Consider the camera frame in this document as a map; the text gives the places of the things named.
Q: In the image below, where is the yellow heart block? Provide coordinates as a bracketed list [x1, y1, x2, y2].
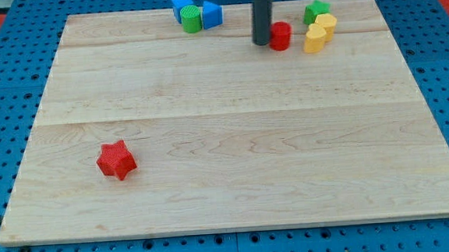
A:
[303, 23, 327, 54]

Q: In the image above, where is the red cylinder block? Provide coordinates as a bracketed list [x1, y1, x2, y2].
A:
[269, 22, 292, 51]

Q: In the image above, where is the yellow hexagon block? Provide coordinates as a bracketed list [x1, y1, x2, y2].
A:
[315, 13, 338, 42]

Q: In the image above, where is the blue cube block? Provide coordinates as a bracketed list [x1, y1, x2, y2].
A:
[171, 0, 193, 24]

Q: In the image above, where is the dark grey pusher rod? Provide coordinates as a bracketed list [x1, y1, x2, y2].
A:
[251, 0, 274, 46]

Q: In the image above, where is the light wooden board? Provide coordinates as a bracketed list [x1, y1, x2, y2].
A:
[0, 0, 449, 247]

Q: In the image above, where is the red star block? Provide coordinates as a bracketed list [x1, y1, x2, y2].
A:
[96, 140, 137, 181]

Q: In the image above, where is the green cylinder block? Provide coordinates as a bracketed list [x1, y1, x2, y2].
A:
[180, 5, 202, 34]

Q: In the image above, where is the green star block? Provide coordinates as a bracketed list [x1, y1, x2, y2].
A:
[303, 0, 331, 25]

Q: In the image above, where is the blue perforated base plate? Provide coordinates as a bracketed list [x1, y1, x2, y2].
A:
[0, 0, 449, 252]

